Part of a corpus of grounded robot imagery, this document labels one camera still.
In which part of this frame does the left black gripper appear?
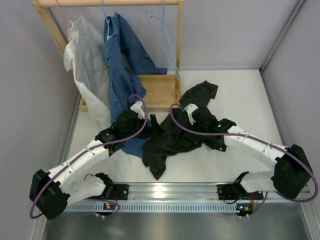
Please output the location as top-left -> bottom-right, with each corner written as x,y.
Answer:
124,114 -> 164,141

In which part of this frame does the black pinstriped shirt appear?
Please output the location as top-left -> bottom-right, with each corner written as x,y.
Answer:
142,81 -> 218,180

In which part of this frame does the light blue wire hanger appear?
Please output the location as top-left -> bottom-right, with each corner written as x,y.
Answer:
145,0 -> 181,81

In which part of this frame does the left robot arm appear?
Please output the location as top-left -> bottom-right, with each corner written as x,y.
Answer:
29,109 -> 164,220

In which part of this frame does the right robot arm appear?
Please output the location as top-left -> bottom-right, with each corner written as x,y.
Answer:
183,104 -> 313,202

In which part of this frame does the blue checkered shirt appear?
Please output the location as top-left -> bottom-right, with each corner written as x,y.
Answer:
100,11 -> 168,159

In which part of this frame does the white shirt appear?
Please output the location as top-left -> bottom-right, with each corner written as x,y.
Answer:
63,14 -> 133,171

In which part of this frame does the blue hanger under blue shirt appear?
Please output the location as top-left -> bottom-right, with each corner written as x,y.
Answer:
100,0 -> 112,41

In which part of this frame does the wooden clothes rack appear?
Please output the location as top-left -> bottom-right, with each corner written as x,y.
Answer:
31,0 -> 184,113

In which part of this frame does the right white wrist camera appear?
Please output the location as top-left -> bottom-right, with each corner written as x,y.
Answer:
184,103 -> 198,125

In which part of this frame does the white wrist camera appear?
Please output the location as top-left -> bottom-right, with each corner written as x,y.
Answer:
130,101 -> 146,120
184,103 -> 198,125

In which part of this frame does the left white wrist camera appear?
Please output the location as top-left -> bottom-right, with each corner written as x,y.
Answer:
130,101 -> 146,120

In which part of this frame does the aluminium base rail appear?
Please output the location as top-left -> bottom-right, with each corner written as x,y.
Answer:
64,181 -> 308,201

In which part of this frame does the slotted grey cable duct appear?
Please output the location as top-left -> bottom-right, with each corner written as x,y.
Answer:
64,201 -> 251,214

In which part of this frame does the pink wire hanger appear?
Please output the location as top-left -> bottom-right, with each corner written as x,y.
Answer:
55,0 -> 76,76

